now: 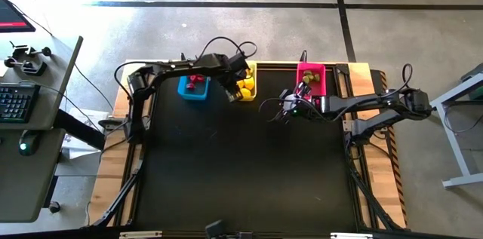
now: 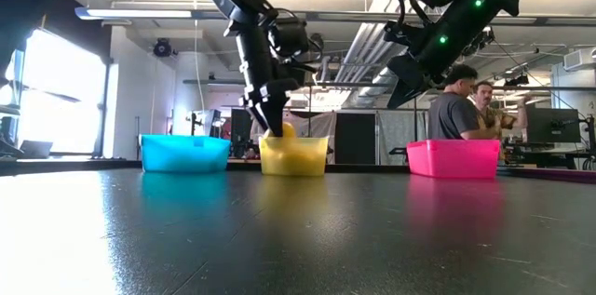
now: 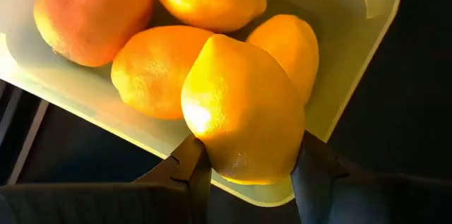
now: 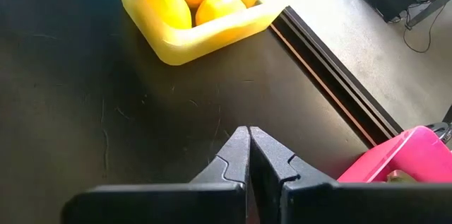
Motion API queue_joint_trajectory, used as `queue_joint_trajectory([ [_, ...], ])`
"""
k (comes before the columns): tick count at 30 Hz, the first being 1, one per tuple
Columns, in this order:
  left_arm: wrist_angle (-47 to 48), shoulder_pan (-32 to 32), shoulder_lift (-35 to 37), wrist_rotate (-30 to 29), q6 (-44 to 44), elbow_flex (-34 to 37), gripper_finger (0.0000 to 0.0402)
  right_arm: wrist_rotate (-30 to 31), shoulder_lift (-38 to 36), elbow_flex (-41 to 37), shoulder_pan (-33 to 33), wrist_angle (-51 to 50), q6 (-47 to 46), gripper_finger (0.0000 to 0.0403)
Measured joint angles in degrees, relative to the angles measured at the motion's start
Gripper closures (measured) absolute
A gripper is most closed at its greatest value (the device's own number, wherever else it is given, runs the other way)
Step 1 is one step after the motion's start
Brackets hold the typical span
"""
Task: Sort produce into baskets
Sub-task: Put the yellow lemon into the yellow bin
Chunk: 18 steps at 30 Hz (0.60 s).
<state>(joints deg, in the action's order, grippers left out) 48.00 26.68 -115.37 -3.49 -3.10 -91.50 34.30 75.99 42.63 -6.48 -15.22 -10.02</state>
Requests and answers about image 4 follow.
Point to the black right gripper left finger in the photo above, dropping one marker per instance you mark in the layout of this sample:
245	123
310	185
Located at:
229	167

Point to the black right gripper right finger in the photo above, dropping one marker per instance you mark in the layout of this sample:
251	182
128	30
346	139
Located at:
272	174

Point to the green toy pepper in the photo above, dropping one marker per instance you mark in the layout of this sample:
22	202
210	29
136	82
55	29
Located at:
400	178

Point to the yellow toy lemon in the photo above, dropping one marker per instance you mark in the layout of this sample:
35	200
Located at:
219	6
166	6

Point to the yellow plastic basket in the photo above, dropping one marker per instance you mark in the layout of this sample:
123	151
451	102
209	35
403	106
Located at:
212	40

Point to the pink plastic basket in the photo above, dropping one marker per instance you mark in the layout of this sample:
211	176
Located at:
406	153

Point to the black aluminium table frame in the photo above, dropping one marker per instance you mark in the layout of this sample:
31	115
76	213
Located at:
335	79

